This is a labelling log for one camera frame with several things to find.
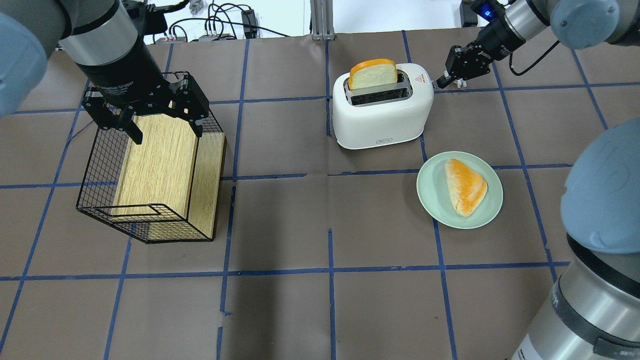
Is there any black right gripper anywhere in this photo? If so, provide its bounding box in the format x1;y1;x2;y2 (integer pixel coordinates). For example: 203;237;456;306
436;22;521;89

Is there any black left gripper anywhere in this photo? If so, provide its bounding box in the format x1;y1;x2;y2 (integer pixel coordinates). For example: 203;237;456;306
81;71;210;145

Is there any white two-slot toaster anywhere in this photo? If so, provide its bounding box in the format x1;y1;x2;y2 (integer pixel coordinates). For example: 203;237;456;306
331;63;435;150

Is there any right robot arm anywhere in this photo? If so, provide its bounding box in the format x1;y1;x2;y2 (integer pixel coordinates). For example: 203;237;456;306
433;0;640;360

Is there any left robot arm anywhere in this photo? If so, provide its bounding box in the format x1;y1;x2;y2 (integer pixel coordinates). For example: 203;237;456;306
0;0;210;145

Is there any sliced toast bread in toaster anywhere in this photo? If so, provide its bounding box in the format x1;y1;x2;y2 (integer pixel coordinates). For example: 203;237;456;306
348;58;398;91

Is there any wooden board in basket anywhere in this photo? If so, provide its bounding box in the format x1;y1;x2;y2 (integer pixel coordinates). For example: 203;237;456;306
109;114;226;243

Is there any light green round plate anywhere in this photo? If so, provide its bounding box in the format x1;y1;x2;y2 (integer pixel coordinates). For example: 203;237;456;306
416;151;504;229

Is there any triangular golden bread pastry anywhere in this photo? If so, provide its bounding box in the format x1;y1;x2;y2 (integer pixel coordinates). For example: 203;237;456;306
445;158;489;218

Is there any aluminium frame post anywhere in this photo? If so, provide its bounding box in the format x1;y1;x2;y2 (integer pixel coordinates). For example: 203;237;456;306
310;0;336;41

